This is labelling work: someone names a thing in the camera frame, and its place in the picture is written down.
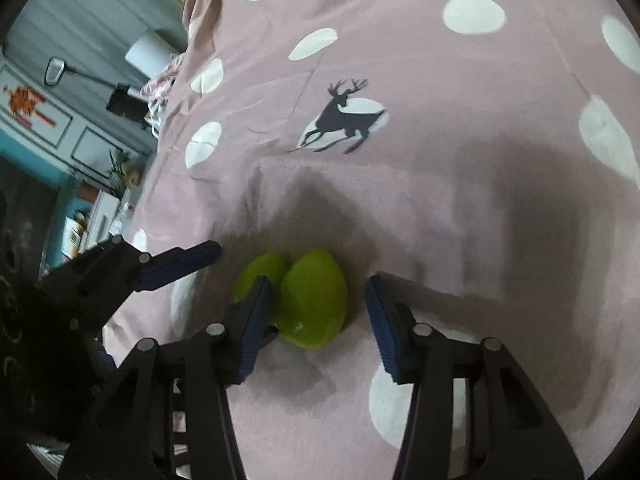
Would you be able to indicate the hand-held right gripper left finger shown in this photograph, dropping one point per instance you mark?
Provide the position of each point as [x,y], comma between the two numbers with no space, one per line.
[255,320]

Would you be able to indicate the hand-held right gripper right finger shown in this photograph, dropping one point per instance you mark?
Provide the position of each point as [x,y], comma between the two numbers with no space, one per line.
[382,330]

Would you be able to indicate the white cabinet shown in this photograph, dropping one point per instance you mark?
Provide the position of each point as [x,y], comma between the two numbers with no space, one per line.
[102,215]

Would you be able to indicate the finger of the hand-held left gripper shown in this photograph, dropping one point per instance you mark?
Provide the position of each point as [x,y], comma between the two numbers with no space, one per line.
[185,260]
[106,361]

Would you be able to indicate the white cylinder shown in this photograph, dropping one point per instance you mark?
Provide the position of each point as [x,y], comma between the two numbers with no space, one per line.
[147,52]

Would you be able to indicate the floral cloth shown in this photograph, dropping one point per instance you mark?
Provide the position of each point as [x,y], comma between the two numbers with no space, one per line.
[160,82]

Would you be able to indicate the pink polka dot blanket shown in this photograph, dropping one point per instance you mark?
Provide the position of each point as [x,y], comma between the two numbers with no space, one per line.
[450,110]

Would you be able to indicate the green lime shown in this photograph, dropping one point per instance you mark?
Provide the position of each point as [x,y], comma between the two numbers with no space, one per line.
[252,272]
[312,305]

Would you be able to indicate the black desk lamp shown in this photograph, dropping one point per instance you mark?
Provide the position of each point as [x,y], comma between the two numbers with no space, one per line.
[56,72]

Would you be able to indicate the potted plant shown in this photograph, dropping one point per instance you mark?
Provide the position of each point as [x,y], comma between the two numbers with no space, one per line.
[119,172]

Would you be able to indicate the grey curtain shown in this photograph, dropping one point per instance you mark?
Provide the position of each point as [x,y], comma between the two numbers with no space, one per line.
[90,15]

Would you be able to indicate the tiger wall picture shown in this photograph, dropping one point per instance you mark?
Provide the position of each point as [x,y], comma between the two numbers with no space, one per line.
[25,102]

